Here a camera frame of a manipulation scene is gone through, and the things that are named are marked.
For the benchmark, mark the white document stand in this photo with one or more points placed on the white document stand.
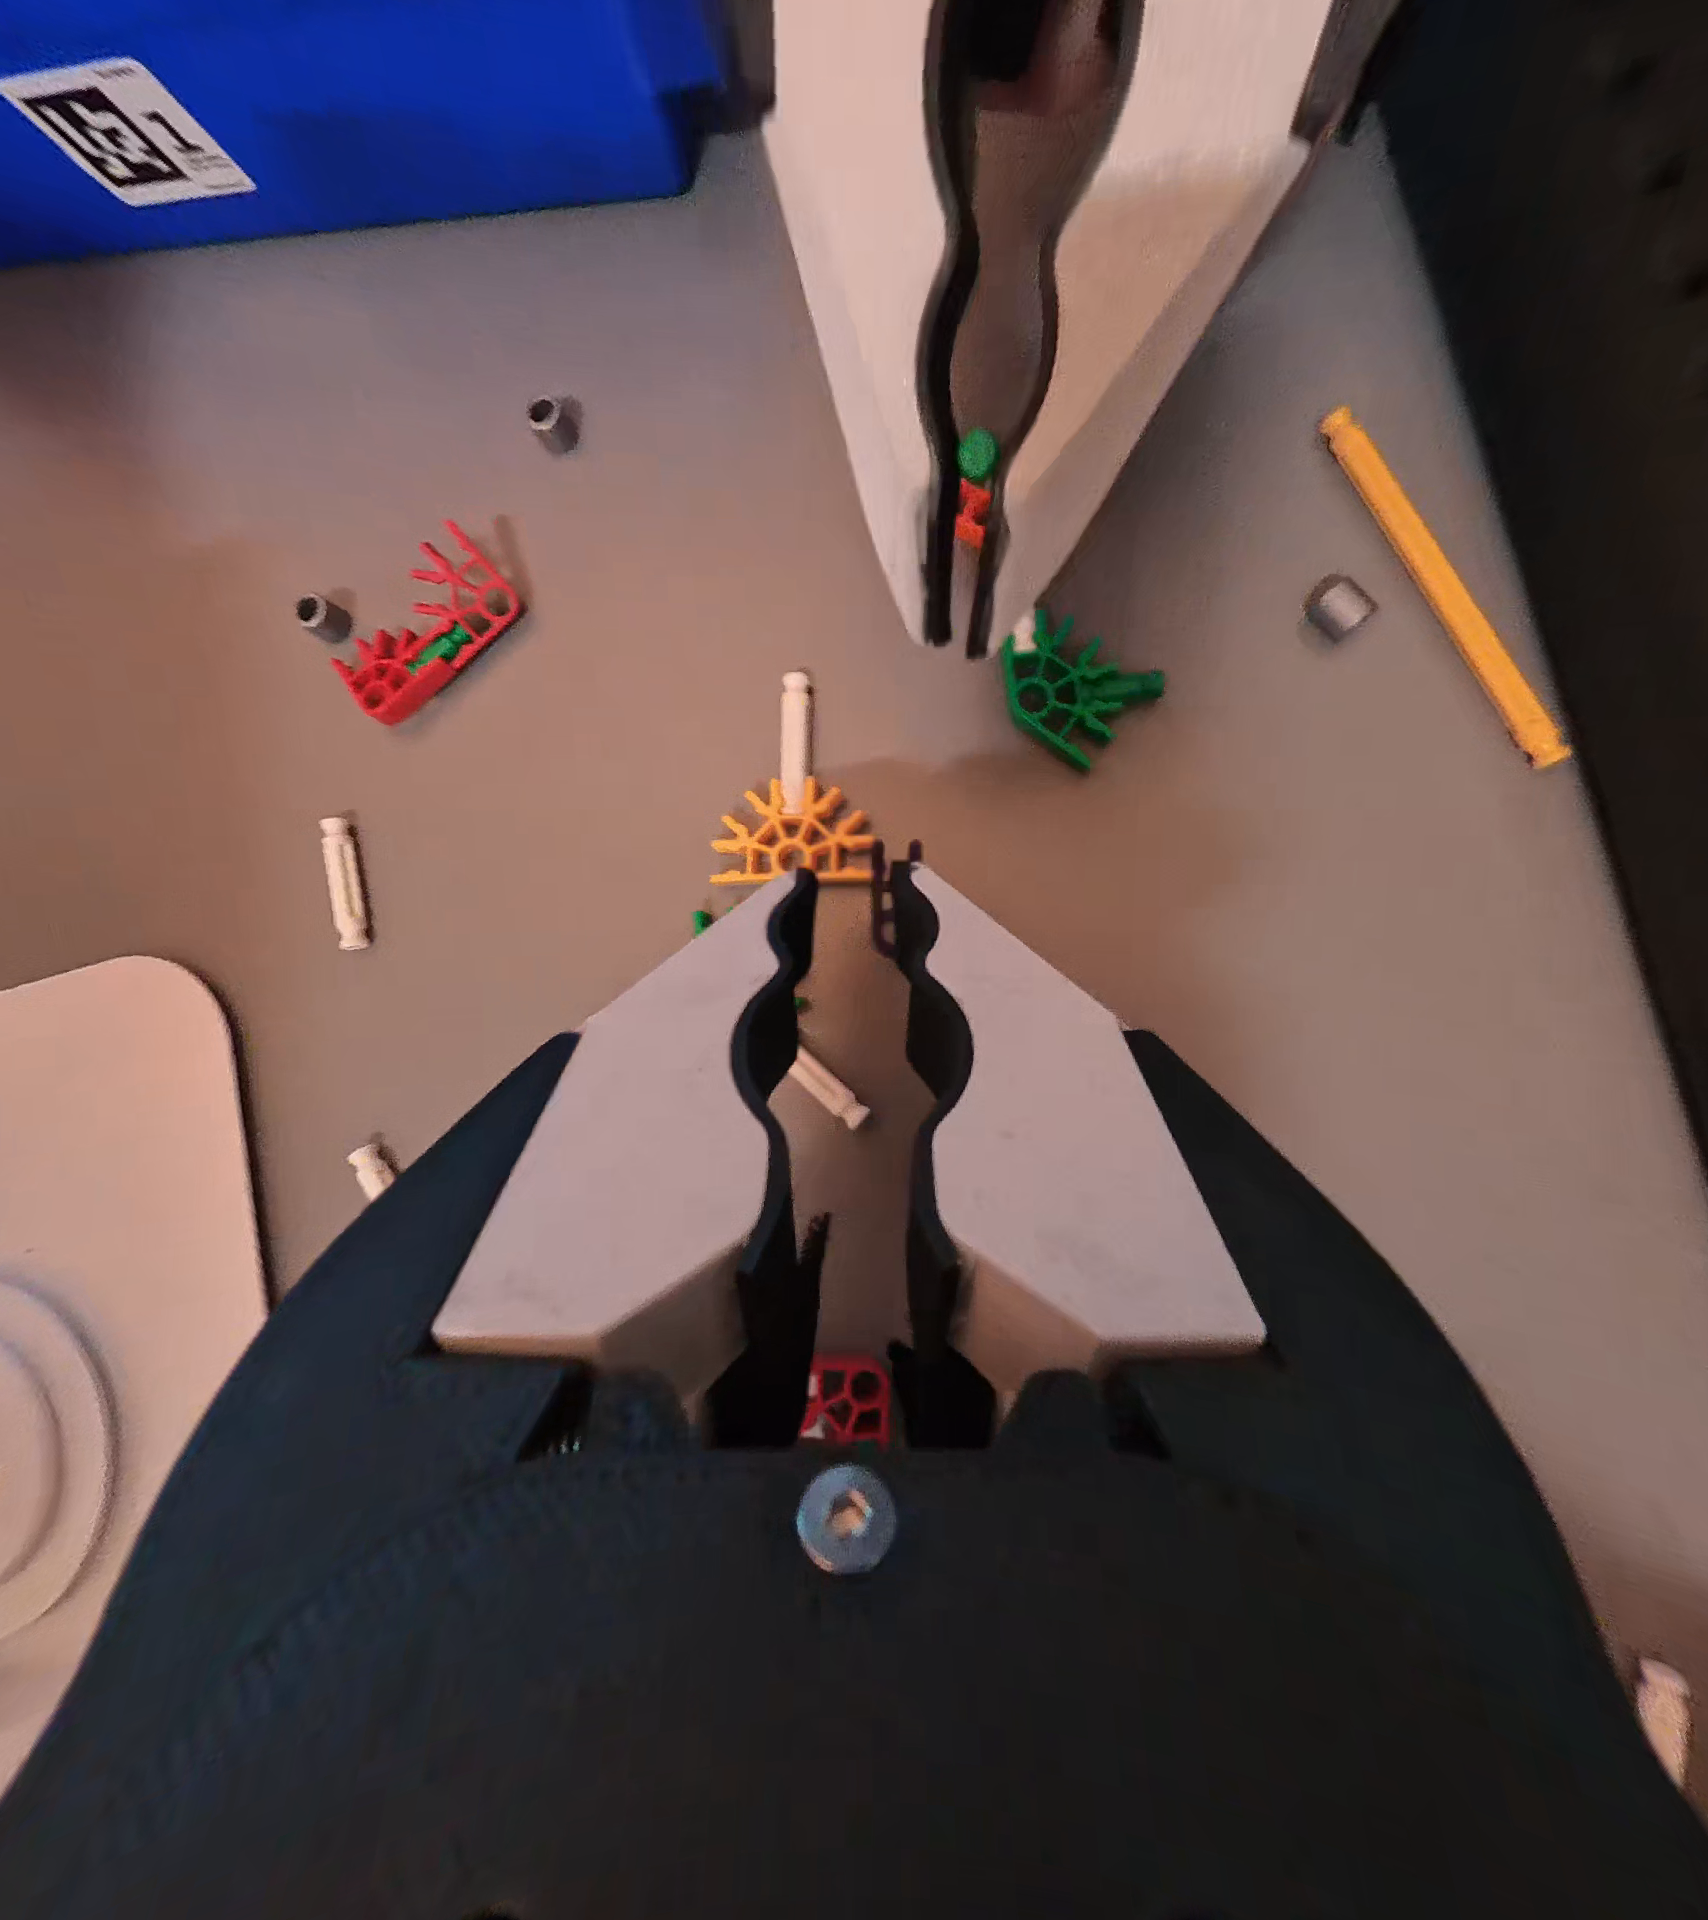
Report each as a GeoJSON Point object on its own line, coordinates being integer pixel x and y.
{"type": "Point", "coordinates": [75, 1200]}

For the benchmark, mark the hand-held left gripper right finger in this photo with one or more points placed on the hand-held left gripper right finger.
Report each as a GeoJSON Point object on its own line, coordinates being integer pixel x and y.
{"type": "Point", "coordinates": [1094, 1200]}

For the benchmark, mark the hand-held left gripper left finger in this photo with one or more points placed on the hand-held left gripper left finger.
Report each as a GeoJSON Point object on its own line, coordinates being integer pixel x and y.
{"type": "Point", "coordinates": [598, 1200]}

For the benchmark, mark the red green connector piece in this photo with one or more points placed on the red green connector piece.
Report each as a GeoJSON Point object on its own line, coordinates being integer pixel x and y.
{"type": "Point", "coordinates": [418, 661]}

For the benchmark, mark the small grey spacer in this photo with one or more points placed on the small grey spacer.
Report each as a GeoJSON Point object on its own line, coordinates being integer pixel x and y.
{"type": "Point", "coordinates": [551, 422]}
{"type": "Point", "coordinates": [1339, 606]}
{"type": "Point", "coordinates": [323, 616]}

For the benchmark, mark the blue bin with white tag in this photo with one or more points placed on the blue bin with white tag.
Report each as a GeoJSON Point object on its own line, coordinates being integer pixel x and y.
{"type": "Point", "coordinates": [345, 121]}

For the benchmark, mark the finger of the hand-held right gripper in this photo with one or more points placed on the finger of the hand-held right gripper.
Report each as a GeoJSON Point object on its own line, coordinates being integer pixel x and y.
{"type": "Point", "coordinates": [855, 225]}
{"type": "Point", "coordinates": [1185, 195]}

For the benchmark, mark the yellow fan connector piece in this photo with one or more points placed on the yellow fan connector piece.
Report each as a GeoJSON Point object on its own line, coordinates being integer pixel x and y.
{"type": "Point", "coordinates": [791, 849]}

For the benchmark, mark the yellow plastic rod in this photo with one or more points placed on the yellow plastic rod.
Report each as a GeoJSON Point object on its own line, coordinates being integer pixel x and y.
{"type": "Point", "coordinates": [1438, 585]}

